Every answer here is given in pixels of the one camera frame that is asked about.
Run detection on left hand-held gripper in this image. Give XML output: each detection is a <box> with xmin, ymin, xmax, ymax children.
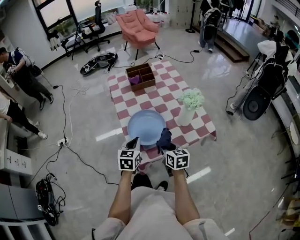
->
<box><xmin>117</xmin><ymin>136</ymin><xmax>143</xmax><ymax>175</ymax></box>

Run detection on wooden step platform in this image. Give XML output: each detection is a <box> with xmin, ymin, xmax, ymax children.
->
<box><xmin>214</xmin><ymin>30</ymin><xmax>250</xmax><ymax>63</ymax></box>

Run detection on person's right forearm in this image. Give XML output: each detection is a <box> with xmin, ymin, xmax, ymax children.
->
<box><xmin>172</xmin><ymin>169</ymin><xmax>200</xmax><ymax>225</ymax></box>

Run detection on pink armchair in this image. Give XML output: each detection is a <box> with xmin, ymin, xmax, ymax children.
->
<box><xmin>114</xmin><ymin>8</ymin><xmax>161</xmax><ymax>60</ymax></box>

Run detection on black folding chair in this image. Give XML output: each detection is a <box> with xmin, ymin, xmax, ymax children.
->
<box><xmin>60</xmin><ymin>35</ymin><xmax>89</xmax><ymax>60</ymax></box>

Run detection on person's legs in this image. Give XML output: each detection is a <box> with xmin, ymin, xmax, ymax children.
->
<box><xmin>130</xmin><ymin>172</ymin><xmax>169</xmax><ymax>192</ymax></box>

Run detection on grey refrigerator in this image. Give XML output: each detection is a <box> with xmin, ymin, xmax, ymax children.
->
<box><xmin>0</xmin><ymin>182</ymin><xmax>45</xmax><ymax>221</ymax></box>

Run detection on blue plastic basin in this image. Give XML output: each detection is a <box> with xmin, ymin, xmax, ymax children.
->
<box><xmin>127</xmin><ymin>109</ymin><xmax>166</xmax><ymax>147</ymax></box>

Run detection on black office chair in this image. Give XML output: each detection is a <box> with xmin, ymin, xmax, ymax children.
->
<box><xmin>81</xmin><ymin>1</ymin><xmax>111</xmax><ymax>52</ymax></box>

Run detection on white vase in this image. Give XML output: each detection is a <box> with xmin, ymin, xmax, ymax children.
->
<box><xmin>177</xmin><ymin>105</ymin><xmax>196</xmax><ymax>127</ymax></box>

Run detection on black backpack rig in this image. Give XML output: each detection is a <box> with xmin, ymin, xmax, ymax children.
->
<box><xmin>35</xmin><ymin>173</ymin><xmax>66</xmax><ymax>227</ymax></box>
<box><xmin>80</xmin><ymin>52</ymin><xmax>118</xmax><ymax>77</ymax></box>

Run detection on dark blue cloth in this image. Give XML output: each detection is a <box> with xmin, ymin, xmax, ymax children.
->
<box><xmin>156</xmin><ymin>127</ymin><xmax>177</xmax><ymax>155</ymax></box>

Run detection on large black-framed window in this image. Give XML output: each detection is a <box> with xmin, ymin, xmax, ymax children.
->
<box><xmin>32</xmin><ymin>0</ymin><xmax>125</xmax><ymax>36</ymax></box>

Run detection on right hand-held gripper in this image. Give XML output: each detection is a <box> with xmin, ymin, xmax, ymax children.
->
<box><xmin>161</xmin><ymin>143</ymin><xmax>190</xmax><ymax>177</ymax></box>

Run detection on black metal railing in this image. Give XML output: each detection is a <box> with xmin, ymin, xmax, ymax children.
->
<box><xmin>274</xmin><ymin>0</ymin><xmax>300</xmax><ymax>16</ymax></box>

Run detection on black floor stand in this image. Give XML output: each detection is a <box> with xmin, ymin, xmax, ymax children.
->
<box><xmin>185</xmin><ymin>0</ymin><xmax>200</xmax><ymax>34</ymax></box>

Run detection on pink white checkered tablecloth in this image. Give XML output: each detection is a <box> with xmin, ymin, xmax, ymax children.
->
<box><xmin>107</xmin><ymin>60</ymin><xmax>218</xmax><ymax>175</ymax></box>

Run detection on black cable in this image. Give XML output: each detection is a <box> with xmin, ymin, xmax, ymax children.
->
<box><xmin>161</xmin><ymin>49</ymin><xmax>204</xmax><ymax>64</ymax></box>
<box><xmin>25</xmin><ymin>142</ymin><xmax>64</xmax><ymax>188</ymax></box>
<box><xmin>65</xmin><ymin>144</ymin><xmax>120</xmax><ymax>186</ymax></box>
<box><xmin>53</xmin><ymin>84</ymin><xmax>69</xmax><ymax>141</ymax></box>

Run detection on white open rack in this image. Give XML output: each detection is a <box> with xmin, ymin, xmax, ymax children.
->
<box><xmin>0</xmin><ymin>217</ymin><xmax>54</xmax><ymax>240</ymax></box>

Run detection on purple cloth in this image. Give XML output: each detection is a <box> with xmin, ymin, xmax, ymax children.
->
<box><xmin>127</xmin><ymin>74</ymin><xmax>143</xmax><ymax>86</ymax></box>

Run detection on person's left forearm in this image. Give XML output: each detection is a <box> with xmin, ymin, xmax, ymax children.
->
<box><xmin>107</xmin><ymin>171</ymin><xmax>134</xmax><ymax>225</ymax></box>

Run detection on person's pale shirt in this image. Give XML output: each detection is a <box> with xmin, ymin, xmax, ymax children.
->
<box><xmin>82</xmin><ymin>186</ymin><xmax>230</xmax><ymax>240</ymax></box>

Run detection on white desk with drawers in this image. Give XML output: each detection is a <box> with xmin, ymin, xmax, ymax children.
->
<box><xmin>0</xmin><ymin>117</ymin><xmax>33</xmax><ymax>176</ymax></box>

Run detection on wooden divided organizer box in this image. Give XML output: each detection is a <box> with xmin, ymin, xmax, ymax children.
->
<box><xmin>125</xmin><ymin>62</ymin><xmax>157</xmax><ymax>92</ymax></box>

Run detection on white cable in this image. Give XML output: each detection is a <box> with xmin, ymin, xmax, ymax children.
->
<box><xmin>67</xmin><ymin>85</ymin><xmax>89</xmax><ymax>141</ymax></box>

